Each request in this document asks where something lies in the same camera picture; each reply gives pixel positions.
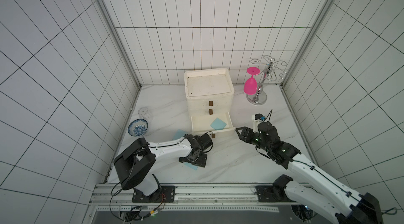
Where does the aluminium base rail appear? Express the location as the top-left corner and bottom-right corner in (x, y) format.
(89, 182), (343, 213)

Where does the white plastic drawer cabinet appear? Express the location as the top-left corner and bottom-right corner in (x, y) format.
(184, 68), (235, 117)

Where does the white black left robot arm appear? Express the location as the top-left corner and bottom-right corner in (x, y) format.
(113, 131), (213, 200)

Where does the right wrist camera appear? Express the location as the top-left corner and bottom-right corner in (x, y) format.
(251, 113), (266, 133)

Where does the white bottom pull-out drawer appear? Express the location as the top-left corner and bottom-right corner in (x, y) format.
(191, 112), (235, 137)

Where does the blue sticky note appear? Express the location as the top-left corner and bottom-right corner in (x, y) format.
(184, 163), (198, 170)
(173, 129), (187, 140)
(210, 118), (227, 130)

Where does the pink wine glass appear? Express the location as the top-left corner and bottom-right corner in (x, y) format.
(244, 67), (260, 95)

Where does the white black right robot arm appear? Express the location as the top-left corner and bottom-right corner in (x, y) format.
(236, 120), (384, 224)

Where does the blue white patterned plate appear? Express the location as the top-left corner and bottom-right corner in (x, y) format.
(127, 118), (148, 137)

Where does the clear upturned glass cup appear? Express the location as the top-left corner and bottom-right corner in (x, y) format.
(138, 107), (154, 123)

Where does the chrome glass holder stand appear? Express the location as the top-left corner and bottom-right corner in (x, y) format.
(246, 55), (288, 106)

